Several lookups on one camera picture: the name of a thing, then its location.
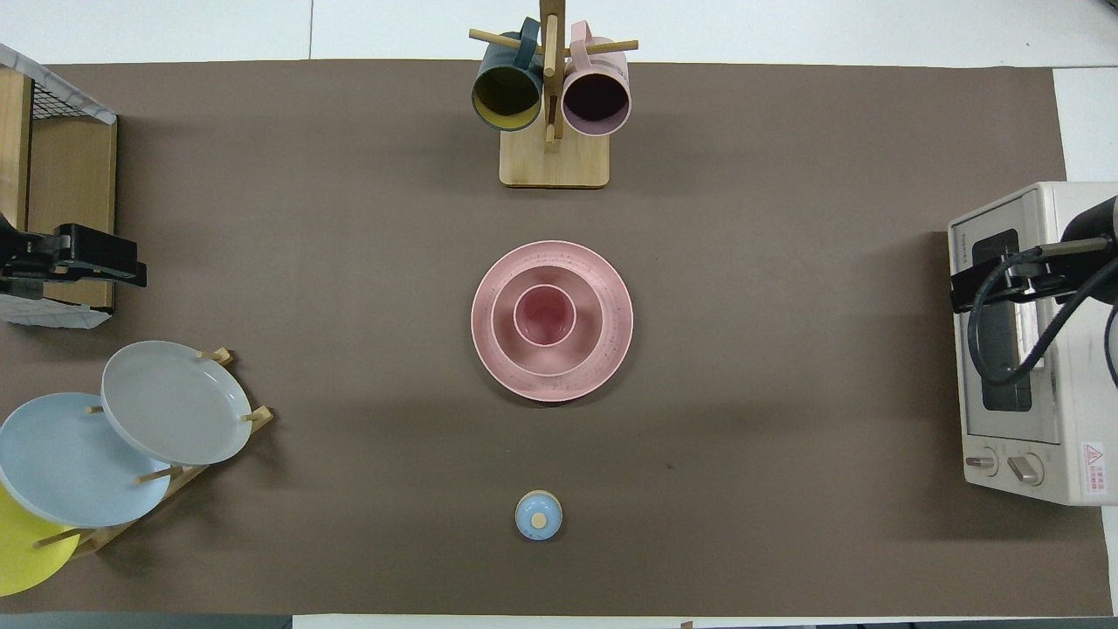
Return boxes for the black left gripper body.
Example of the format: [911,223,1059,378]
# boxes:
[0,223,148,303]

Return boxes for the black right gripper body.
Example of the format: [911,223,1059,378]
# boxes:
[950,259,1080,314]

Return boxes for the pink handleless cup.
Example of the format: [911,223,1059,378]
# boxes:
[513,285,578,348]

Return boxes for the pink bowl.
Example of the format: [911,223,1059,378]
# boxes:
[491,266,604,377]

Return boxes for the wooden shelf with mesh ends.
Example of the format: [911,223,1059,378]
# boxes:
[0,44,119,330]

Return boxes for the beige toaster oven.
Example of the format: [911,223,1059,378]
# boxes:
[948,182,1118,506]

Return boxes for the gray plate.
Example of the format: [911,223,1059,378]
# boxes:
[101,341,253,466]

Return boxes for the light blue plate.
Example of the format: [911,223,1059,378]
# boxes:
[0,392,172,528]

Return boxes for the brown table mat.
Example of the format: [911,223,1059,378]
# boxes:
[0,59,1112,617]

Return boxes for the wooden plate rack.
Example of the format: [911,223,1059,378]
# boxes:
[35,348,273,560]

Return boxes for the yellow plate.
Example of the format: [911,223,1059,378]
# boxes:
[0,483,81,598]

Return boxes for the pink plate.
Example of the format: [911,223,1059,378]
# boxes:
[471,240,634,404]

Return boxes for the pink mug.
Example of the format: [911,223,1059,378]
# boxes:
[562,22,631,137]

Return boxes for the wooden mug tree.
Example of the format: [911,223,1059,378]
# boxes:
[469,0,639,189]

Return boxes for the dark teal mug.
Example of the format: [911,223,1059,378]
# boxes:
[472,17,544,132]

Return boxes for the blue lid with wooden knob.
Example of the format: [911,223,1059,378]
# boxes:
[514,490,563,542]

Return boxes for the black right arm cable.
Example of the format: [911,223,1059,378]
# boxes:
[965,238,1118,387]

